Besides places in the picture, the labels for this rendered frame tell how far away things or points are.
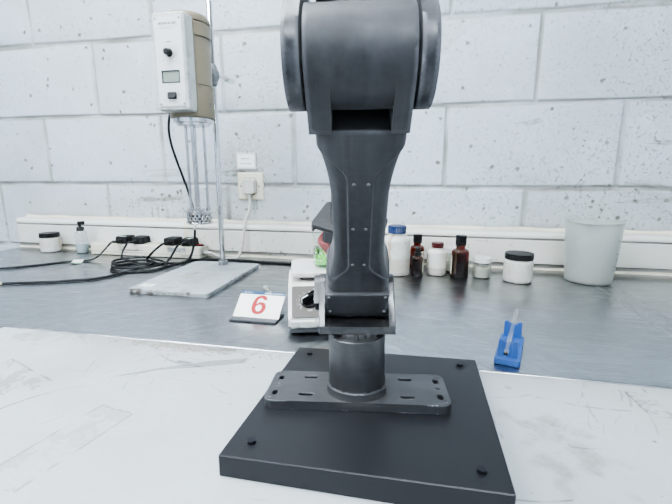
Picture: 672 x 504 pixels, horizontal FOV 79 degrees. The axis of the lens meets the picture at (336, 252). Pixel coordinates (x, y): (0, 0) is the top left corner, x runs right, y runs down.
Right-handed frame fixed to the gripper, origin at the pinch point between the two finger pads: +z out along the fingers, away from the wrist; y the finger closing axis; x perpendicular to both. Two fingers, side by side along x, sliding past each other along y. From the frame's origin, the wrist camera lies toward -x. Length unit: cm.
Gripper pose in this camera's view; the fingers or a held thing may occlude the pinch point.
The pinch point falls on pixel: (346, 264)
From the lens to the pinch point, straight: 67.6
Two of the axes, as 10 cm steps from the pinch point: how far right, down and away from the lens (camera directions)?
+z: -0.5, 7.4, 6.8
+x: -3.8, 6.1, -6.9
